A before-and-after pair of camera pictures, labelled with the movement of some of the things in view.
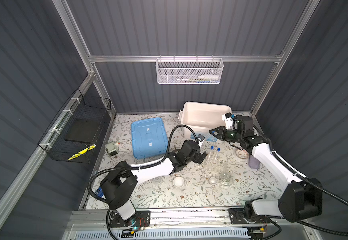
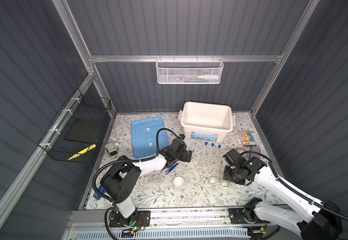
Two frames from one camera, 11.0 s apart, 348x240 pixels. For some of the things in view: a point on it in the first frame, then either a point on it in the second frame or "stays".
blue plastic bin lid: x=149 y=138 stays
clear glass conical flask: x=227 y=179 stays
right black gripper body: x=229 y=135 → x=229 y=174
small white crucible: x=213 y=180 stays
